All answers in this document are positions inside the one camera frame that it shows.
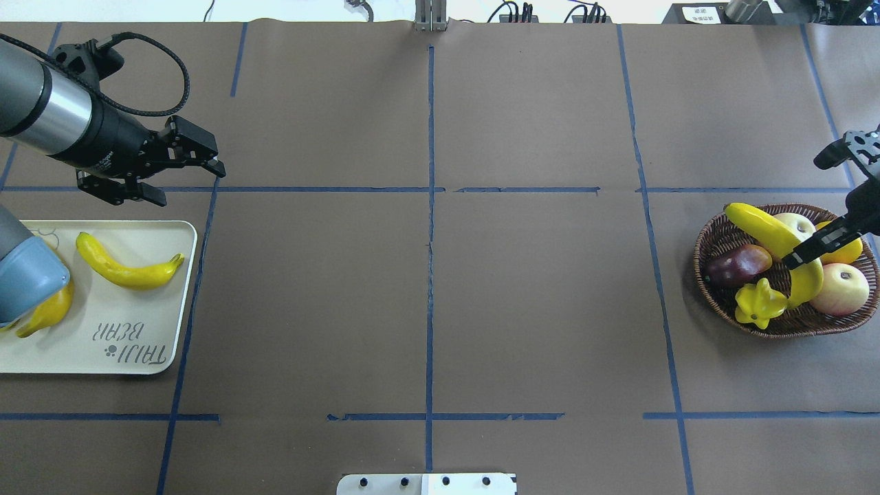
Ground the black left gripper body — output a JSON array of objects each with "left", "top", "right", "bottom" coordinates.
[{"left": 48, "top": 40, "right": 173, "bottom": 207}]

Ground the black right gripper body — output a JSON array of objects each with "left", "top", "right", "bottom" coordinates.
[{"left": 813, "top": 128, "right": 879, "bottom": 234}]

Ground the yellow banana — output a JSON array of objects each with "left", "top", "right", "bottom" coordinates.
[{"left": 724, "top": 202, "right": 824, "bottom": 310}]

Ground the yellow banana basket edge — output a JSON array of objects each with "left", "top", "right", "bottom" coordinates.
[{"left": 75, "top": 232, "right": 186, "bottom": 291}]

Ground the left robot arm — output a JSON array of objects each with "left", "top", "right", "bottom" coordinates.
[{"left": 1, "top": 32, "right": 226, "bottom": 207}]

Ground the brown wicker basket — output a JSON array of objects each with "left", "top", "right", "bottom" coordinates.
[{"left": 692, "top": 212, "right": 878, "bottom": 340}]

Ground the pink white peach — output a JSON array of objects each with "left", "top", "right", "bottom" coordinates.
[{"left": 773, "top": 212, "right": 816, "bottom": 242}]

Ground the yellow lemon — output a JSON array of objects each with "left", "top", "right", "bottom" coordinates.
[{"left": 819, "top": 238, "right": 864, "bottom": 265}]

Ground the yellow starfruit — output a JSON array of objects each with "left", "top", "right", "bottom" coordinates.
[{"left": 734, "top": 278, "right": 788, "bottom": 330}]

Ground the white bear tray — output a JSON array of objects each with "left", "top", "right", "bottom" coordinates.
[{"left": 1, "top": 220, "right": 198, "bottom": 374}]

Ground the aluminium frame post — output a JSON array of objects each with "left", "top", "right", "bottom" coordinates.
[{"left": 414, "top": 0, "right": 448, "bottom": 32}]

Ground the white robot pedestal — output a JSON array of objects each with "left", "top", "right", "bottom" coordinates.
[{"left": 335, "top": 472, "right": 518, "bottom": 494}]

